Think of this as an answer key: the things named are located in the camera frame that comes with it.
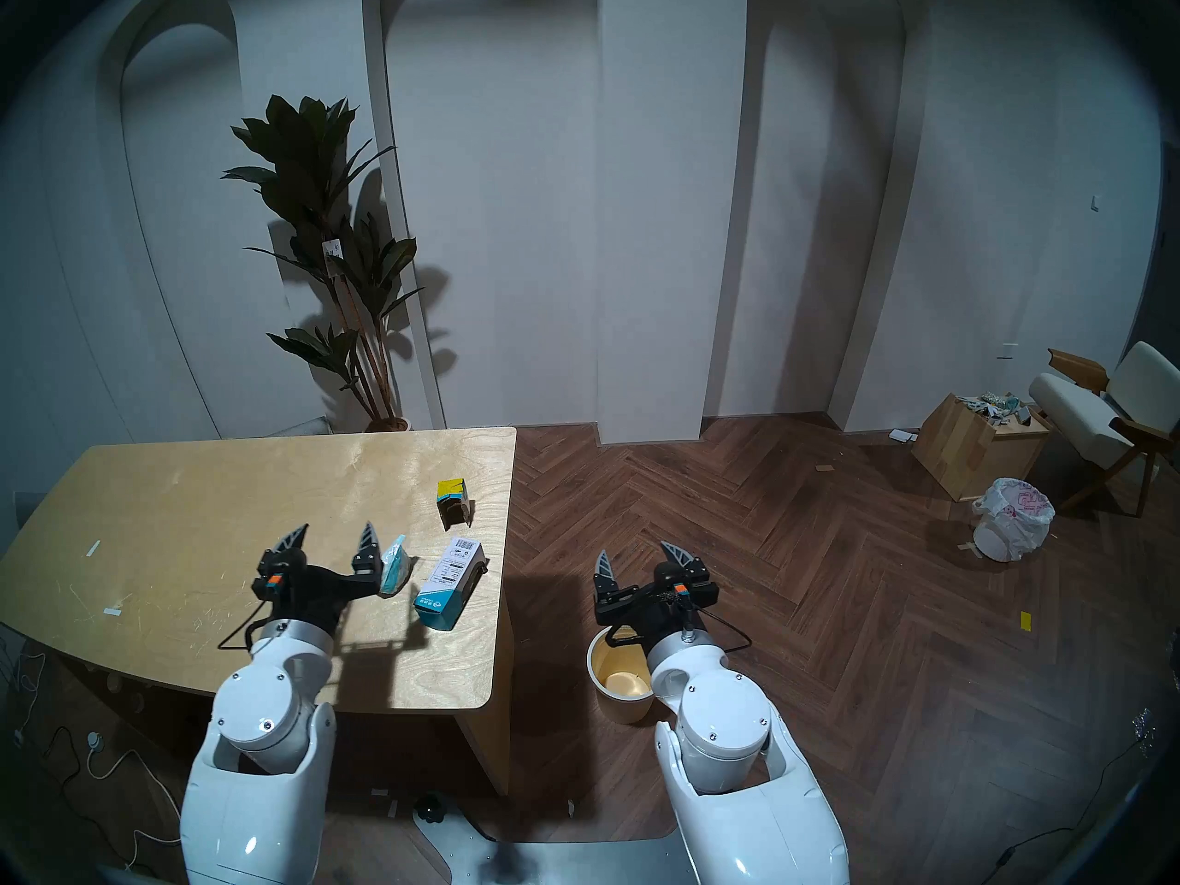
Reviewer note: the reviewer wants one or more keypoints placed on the clutter pile of small items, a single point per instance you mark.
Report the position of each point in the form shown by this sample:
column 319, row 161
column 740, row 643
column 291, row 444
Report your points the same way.
column 991, row 406

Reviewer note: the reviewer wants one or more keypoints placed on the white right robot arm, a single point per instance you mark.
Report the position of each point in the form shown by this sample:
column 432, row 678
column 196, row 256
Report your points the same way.
column 728, row 736

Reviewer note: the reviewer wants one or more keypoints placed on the light plywood table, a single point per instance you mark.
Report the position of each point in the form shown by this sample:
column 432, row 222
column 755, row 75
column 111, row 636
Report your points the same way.
column 230, row 505

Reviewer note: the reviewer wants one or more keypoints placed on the wooden cube side table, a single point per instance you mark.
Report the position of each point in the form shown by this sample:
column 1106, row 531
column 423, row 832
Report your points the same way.
column 968, row 450

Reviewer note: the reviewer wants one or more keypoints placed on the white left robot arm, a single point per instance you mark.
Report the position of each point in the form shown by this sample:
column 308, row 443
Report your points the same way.
column 267, row 708

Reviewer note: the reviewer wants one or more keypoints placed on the grey metal robot base plate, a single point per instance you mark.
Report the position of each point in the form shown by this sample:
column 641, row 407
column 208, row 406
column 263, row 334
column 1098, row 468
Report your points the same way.
column 553, row 865

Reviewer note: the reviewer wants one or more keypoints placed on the tall dark green plant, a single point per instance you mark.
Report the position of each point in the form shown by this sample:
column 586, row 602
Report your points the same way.
column 318, row 182

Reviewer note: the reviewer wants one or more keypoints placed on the black base plate knob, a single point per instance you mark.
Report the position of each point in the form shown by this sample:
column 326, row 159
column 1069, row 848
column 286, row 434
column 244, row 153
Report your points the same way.
column 430, row 808

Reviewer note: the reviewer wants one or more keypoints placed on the white plastic bag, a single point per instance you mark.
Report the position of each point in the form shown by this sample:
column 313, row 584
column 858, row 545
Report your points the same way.
column 1012, row 519

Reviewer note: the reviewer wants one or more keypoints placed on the small yellow blue carton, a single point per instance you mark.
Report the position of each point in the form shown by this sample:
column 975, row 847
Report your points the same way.
column 454, row 501

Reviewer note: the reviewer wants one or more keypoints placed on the white and teal product box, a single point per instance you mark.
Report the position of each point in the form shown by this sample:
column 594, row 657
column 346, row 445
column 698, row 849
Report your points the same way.
column 450, row 579

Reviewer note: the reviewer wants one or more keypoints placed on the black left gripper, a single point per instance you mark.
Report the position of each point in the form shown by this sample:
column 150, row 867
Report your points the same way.
column 313, row 593

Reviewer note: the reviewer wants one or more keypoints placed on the teal white tissue pack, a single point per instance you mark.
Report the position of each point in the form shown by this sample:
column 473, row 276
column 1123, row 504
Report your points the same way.
column 395, row 568

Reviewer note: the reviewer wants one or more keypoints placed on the cream round trash bin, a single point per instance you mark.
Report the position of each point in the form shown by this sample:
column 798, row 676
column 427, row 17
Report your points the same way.
column 619, row 685

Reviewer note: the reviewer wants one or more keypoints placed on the white cushioned wooden armchair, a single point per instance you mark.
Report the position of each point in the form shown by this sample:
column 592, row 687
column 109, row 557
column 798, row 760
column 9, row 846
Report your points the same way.
column 1079, row 413

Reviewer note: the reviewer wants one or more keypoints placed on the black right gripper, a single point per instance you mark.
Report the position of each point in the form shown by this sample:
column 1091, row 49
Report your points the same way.
column 654, row 608

